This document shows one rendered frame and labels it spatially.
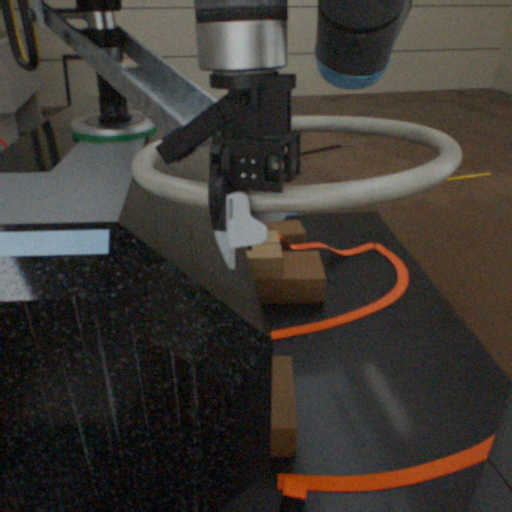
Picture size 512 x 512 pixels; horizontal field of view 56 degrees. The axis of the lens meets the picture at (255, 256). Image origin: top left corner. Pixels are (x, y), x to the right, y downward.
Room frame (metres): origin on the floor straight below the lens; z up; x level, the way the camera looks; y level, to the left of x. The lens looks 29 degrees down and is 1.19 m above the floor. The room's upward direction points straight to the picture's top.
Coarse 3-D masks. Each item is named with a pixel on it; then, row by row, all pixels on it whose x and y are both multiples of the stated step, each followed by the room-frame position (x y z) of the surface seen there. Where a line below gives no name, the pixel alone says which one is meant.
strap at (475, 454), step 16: (400, 272) 1.94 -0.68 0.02; (400, 288) 1.80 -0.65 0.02; (384, 304) 1.68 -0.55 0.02; (336, 320) 1.56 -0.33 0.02; (352, 320) 1.57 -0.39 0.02; (272, 336) 1.46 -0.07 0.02; (288, 336) 1.46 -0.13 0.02; (480, 448) 0.95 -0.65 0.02; (432, 464) 0.89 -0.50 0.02; (448, 464) 0.89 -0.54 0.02; (464, 464) 0.89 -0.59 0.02; (320, 480) 0.84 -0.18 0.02; (336, 480) 0.84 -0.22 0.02; (352, 480) 0.84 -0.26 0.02; (368, 480) 0.84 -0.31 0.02; (384, 480) 0.84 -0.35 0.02; (400, 480) 0.84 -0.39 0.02; (416, 480) 0.84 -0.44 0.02
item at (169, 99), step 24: (48, 24) 1.34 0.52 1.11; (72, 48) 1.23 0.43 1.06; (96, 48) 1.13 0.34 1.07; (144, 48) 1.19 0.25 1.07; (120, 72) 1.04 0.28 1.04; (144, 72) 1.17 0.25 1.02; (168, 72) 1.11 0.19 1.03; (144, 96) 0.97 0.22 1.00; (168, 96) 1.07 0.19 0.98; (192, 96) 1.04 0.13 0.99; (168, 120) 0.90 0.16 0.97
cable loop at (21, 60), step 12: (0, 0) 1.81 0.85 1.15; (24, 0) 1.65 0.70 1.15; (12, 12) 1.83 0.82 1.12; (24, 12) 1.65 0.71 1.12; (12, 24) 1.81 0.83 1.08; (24, 24) 1.65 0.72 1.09; (12, 36) 1.80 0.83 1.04; (36, 36) 1.68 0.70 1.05; (12, 48) 1.80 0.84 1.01; (36, 48) 1.67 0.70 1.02; (24, 60) 1.76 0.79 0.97; (36, 60) 1.67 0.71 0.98
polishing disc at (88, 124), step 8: (128, 112) 1.32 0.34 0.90; (136, 112) 1.32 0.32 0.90; (80, 120) 1.23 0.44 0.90; (88, 120) 1.23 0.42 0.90; (96, 120) 1.23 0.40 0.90; (136, 120) 1.23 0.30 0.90; (144, 120) 1.23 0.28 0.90; (72, 128) 1.18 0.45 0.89; (80, 128) 1.15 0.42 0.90; (88, 128) 1.15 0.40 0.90; (96, 128) 1.15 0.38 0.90; (104, 128) 1.15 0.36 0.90; (112, 128) 1.15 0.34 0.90; (120, 128) 1.15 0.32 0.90; (128, 128) 1.15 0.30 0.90; (136, 128) 1.15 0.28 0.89; (144, 128) 1.17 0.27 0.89
